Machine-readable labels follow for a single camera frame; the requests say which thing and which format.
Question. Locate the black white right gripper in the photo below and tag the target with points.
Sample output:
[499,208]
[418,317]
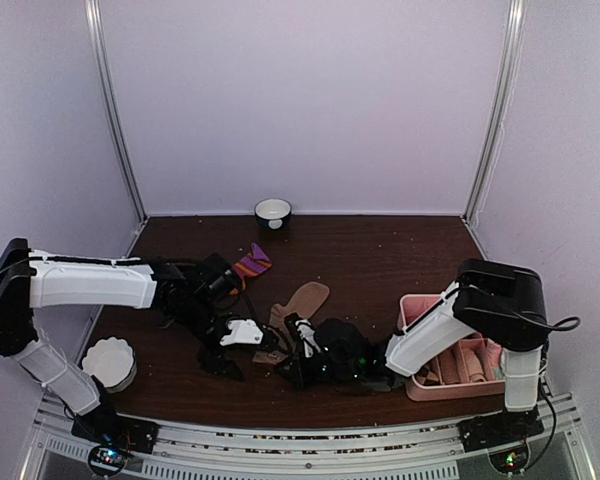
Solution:
[300,378]

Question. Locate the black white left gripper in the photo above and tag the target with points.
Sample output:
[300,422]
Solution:
[215,361]

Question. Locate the tan ribbed sock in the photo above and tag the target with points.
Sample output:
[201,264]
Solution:
[305,302]

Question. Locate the purple orange striped sock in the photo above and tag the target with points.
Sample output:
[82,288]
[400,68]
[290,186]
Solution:
[252,265]

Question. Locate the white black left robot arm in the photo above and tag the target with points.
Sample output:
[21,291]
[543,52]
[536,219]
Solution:
[186,291]

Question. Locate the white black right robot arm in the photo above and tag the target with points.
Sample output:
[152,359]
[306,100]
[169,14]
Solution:
[500,302]

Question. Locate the white scalloped bowl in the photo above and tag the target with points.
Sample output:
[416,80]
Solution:
[113,362]

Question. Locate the tan rolled sock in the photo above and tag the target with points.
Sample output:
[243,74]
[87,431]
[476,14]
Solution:
[449,370]

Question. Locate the black white small bowl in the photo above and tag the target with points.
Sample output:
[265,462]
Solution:
[273,214]

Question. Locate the pink divided organizer box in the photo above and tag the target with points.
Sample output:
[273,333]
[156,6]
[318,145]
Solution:
[464,370]

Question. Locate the beige rolled sock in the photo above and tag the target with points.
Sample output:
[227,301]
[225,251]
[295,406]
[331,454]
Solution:
[477,370]

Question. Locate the left circuit board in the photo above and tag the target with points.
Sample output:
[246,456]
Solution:
[106,461]

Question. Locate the circuit board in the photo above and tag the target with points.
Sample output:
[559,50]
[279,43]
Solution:
[106,461]
[510,461]

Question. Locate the right circuit board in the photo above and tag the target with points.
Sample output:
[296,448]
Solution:
[510,461]

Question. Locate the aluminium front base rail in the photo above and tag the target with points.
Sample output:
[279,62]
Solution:
[423,450]

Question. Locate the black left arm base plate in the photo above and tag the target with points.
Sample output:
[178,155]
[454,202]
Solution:
[128,434]

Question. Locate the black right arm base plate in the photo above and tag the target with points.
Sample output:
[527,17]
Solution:
[488,431]

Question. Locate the aluminium right side rail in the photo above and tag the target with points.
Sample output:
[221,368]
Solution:
[475,238]

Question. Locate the aluminium left corner post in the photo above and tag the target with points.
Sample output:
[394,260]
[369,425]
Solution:
[96,31]

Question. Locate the aluminium corner post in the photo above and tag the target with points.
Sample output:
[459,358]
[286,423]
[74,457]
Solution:
[504,86]
[96,31]

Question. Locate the aluminium right corner post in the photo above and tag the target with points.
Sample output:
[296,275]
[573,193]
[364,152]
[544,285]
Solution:
[504,86]

